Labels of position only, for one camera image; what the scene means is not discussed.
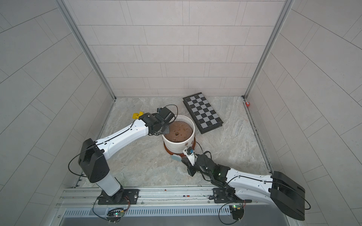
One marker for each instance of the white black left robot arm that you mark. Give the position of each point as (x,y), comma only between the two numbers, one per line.
(94,154)

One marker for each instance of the aluminium corner profile right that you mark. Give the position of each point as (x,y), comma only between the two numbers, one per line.
(275,32)

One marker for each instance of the left circuit board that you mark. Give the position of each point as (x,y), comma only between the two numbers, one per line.
(115,214)

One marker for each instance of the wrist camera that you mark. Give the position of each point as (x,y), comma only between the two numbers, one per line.
(165,115)
(189,151)

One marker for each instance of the aluminium corner profile left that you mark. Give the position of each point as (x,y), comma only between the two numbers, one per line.
(80,39)

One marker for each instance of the white ribbed ceramic pot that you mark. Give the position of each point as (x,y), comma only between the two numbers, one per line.
(181,136)

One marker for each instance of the black grey chessboard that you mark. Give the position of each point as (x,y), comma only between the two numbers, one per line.
(203,114)

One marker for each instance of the yellow plastic block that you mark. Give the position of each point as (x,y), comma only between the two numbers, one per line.
(136,116)

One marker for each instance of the aluminium corner profile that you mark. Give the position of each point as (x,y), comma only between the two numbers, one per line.
(80,39)
(275,32)

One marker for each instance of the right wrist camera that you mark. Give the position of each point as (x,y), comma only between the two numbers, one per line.
(189,151)

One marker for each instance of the right circuit board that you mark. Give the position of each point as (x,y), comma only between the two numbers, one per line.
(237,212)

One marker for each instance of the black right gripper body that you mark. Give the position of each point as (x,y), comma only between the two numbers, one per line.
(193,171)

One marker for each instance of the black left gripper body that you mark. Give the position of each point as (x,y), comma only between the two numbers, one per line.
(163,129)

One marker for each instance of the light blue scrub brush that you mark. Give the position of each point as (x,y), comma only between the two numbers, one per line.
(177,158)

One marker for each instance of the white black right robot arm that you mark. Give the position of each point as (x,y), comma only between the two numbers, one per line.
(237,186)

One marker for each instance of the circuit board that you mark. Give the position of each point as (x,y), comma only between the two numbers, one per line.
(237,212)
(115,214)

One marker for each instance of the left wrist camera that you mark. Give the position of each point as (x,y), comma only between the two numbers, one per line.
(165,115)

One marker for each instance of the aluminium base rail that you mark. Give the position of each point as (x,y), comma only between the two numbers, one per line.
(157,196)

